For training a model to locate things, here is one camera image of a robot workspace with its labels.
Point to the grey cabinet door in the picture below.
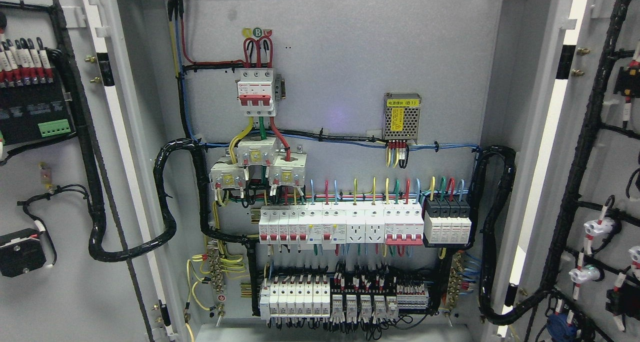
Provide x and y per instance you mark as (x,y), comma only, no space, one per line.
(79,298)
(568,224)

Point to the white current transformer group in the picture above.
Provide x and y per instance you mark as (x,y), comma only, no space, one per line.
(253,153)

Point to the white socket breaker row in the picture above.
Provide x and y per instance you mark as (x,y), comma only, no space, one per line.
(365,223)

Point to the metal mesh power supply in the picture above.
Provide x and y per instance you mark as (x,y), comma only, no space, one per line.
(401,116)

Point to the red main circuit breaker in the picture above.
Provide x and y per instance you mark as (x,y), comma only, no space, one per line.
(257,92)

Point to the black white surge protector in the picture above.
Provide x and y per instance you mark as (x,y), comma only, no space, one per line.
(446,222)

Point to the white lower breaker row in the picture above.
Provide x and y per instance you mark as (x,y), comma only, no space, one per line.
(296,297)

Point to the black digital power meter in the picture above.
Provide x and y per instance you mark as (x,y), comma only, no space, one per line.
(31,113)

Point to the red handle circuit breaker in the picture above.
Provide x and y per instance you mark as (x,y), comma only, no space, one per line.
(404,224)

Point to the white rotary selector switch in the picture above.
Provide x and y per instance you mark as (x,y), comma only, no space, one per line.
(21,252)

